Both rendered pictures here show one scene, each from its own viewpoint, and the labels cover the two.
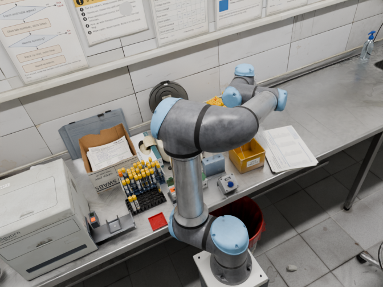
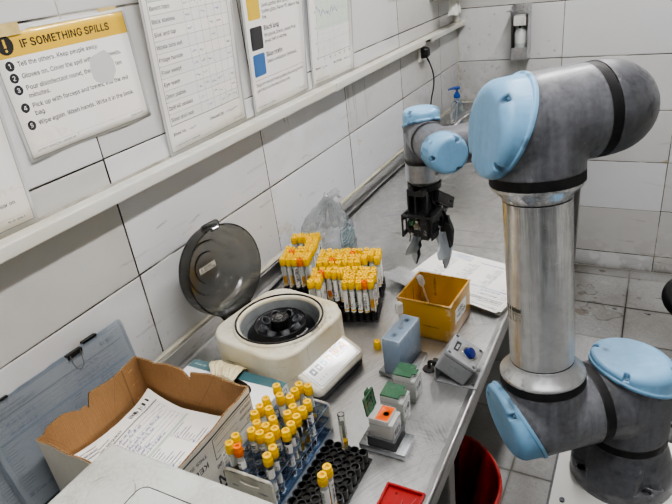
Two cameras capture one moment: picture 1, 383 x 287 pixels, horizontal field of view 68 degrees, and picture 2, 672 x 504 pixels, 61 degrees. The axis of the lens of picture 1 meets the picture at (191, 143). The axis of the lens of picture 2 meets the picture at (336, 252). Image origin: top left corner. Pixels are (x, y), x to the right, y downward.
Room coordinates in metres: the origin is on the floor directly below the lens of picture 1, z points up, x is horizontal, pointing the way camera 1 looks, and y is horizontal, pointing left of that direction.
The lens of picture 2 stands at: (0.22, 0.65, 1.68)
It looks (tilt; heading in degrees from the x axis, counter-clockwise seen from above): 27 degrees down; 320
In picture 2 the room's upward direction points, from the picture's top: 7 degrees counter-clockwise
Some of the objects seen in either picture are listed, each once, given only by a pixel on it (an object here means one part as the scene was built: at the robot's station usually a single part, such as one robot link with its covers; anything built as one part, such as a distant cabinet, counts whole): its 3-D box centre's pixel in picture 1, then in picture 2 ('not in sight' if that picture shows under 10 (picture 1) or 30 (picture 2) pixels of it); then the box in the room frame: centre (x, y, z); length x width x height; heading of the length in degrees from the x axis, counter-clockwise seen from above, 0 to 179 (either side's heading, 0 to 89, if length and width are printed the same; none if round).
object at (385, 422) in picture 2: (175, 193); (385, 426); (0.80, 0.10, 0.92); 0.05 x 0.04 x 0.06; 20
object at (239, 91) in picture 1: (239, 94); (447, 146); (0.87, -0.20, 1.35); 0.11 x 0.11 x 0.08; 58
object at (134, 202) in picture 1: (143, 194); (324, 466); (0.81, 0.24, 0.93); 0.17 x 0.09 x 0.11; 111
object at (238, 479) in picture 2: (142, 179); (282, 447); (0.91, 0.26, 0.91); 0.20 x 0.10 x 0.07; 110
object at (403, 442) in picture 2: (175, 196); (386, 437); (0.80, 0.10, 0.89); 0.09 x 0.05 x 0.04; 20
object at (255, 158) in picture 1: (246, 154); (434, 305); (0.97, -0.26, 0.93); 0.13 x 0.13 x 0.10; 16
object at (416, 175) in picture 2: not in sight; (424, 171); (0.97, -0.24, 1.27); 0.08 x 0.08 x 0.05
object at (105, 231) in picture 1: (109, 228); not in sight; (0.67, 0.38, 0.92); 0.21 x 0.07 x 0.05; 110
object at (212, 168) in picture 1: (214, 165); (402, 346); (0.93, -0.09, 0.92); 0.10 x 0.07 x 0.10; 105
